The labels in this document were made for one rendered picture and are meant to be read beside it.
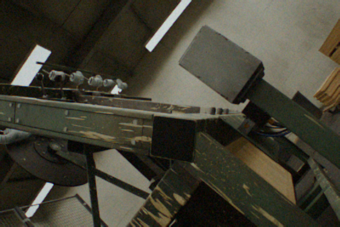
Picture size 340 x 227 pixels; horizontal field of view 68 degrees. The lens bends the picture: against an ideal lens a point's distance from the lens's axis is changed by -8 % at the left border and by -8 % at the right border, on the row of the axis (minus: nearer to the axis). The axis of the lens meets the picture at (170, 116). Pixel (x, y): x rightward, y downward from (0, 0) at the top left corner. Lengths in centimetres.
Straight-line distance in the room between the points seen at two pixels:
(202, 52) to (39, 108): 57
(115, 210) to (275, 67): 536
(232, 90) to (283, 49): 634
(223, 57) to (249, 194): 32
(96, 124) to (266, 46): 635
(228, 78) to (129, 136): 30
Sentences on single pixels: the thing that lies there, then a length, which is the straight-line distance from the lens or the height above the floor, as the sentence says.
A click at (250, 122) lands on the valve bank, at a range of 92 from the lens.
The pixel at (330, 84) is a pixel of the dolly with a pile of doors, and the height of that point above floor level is 33.
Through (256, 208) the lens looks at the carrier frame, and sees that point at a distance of 67.
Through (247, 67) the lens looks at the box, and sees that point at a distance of 64.
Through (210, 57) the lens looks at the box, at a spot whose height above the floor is 86.
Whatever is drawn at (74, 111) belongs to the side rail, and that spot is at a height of 112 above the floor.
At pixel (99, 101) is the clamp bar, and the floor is 161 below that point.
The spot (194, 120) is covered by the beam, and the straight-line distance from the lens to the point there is 66.
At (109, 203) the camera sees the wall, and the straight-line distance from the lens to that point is 750.
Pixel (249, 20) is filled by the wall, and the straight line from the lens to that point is 723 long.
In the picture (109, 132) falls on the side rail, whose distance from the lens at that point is 78.
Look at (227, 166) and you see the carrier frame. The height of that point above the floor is 68.
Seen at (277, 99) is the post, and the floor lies 68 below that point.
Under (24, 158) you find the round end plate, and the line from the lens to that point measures 217.
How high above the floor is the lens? 66
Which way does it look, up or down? 17 degrees up
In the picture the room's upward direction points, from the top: 51 degrees counter-clockwise
